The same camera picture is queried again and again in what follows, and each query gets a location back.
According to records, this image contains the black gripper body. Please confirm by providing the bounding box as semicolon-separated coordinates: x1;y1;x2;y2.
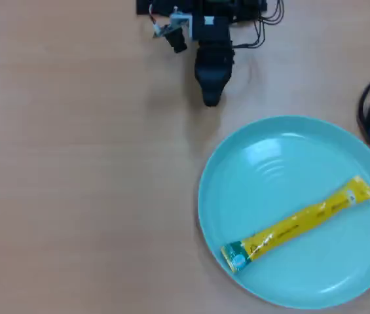
191;15;235;66

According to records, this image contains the black camera cable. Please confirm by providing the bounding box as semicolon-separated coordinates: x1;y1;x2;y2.
147;3;159;29

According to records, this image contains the small bare-board wrist camera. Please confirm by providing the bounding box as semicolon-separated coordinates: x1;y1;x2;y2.
153;6;194;54

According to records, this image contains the light blue round plate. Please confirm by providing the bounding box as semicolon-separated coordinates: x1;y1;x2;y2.
197;114;370;310

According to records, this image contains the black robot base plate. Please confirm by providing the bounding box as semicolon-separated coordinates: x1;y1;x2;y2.
135;0;268;24

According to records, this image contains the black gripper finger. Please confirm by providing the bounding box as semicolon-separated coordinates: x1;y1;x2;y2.
212;60;232;107
194;60;215;107

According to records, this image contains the yellow coffee stick packet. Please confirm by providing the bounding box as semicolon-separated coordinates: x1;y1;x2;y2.
220;175;370;274

